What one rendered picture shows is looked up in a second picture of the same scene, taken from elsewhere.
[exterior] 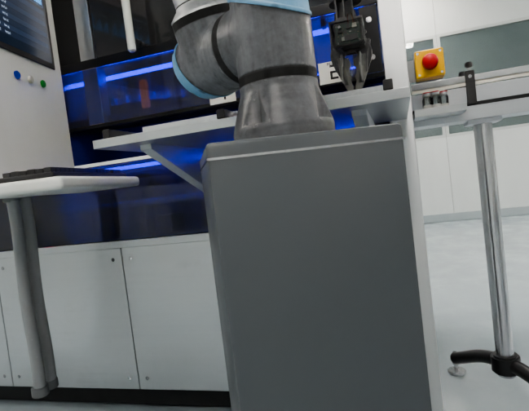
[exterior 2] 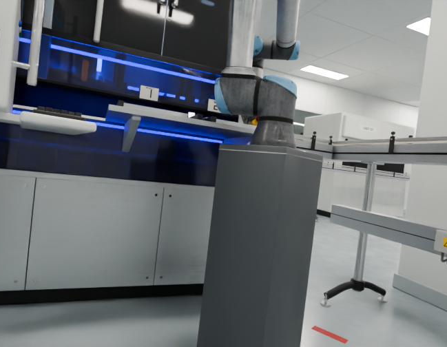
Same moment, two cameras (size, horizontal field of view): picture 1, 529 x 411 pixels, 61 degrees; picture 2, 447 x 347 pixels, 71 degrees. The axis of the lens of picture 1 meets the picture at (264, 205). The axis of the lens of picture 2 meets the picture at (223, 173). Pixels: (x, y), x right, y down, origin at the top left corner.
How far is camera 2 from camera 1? 0.73 m
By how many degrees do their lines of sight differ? 39
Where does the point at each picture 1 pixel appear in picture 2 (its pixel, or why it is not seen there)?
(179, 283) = (84, 210)
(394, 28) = not seen: hidden behind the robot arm
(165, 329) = (63, 242)
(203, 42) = (246, 90)
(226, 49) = (263, 100)
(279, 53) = (290, 113)
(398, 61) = not seen: hidden behind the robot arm
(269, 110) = (285, 135)
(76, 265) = not seen: outside the picture
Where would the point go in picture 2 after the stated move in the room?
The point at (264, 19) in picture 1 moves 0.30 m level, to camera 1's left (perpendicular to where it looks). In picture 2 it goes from (289, 97) to (213, 69)
